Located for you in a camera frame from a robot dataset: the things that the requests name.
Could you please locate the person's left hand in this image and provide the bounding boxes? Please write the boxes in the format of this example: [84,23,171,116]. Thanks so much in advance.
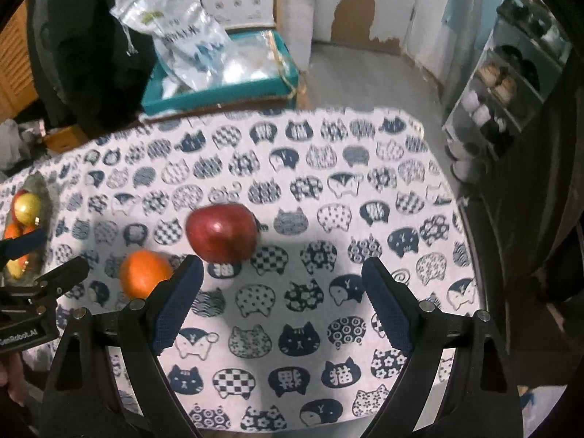
[0,356,29,408]

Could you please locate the wooden cabinet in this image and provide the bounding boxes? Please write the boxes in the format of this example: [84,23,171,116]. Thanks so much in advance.
[0,0,39,124]

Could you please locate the orange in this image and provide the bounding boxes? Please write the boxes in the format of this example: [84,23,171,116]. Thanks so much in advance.
[4,223,39,240]
[119,250,175,299]

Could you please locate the printed plastic bag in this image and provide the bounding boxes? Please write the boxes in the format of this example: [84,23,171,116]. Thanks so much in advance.
[109,0,231,92]

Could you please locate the cat print tablecloth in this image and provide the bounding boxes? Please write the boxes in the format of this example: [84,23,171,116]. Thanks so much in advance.
[0,107,480,432]

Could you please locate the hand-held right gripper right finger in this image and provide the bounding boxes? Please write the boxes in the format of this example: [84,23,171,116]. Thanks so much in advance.
[361,256,523,438]

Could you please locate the teal box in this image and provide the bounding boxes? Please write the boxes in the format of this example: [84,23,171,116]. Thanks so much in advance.
[141,31,300,117]

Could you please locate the red apple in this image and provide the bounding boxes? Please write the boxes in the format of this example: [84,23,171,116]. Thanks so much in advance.
[185,204,259,264]

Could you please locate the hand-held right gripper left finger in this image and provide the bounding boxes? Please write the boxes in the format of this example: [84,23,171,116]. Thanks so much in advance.
[43,254,204,438]

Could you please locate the glass bowl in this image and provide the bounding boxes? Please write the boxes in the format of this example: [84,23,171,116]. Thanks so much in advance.
[0,171,58,286]

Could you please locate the white patterned box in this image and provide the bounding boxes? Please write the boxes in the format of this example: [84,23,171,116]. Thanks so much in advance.
[198,0,277,28]

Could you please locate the brown wooden board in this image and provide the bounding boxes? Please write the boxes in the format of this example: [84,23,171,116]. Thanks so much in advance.
[43,125,89,153]

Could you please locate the clear plastic bag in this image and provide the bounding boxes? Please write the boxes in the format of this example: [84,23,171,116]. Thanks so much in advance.
[219,32,284,85]

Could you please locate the shoe rack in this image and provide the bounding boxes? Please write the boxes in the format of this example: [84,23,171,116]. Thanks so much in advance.
[442,0,573,183]

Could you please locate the dark hanging coats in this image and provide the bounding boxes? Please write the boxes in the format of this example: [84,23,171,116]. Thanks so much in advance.
[27,0,183,133]

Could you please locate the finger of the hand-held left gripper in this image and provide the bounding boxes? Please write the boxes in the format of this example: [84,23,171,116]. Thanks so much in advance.
[30,255,91,295]
[0,228,49,261]

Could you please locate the grey cloth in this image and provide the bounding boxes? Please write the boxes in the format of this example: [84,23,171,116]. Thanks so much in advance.
[0,119,46,174]

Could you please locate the wooden shelf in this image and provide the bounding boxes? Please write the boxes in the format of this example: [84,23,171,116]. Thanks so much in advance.
[176,0,313,110]

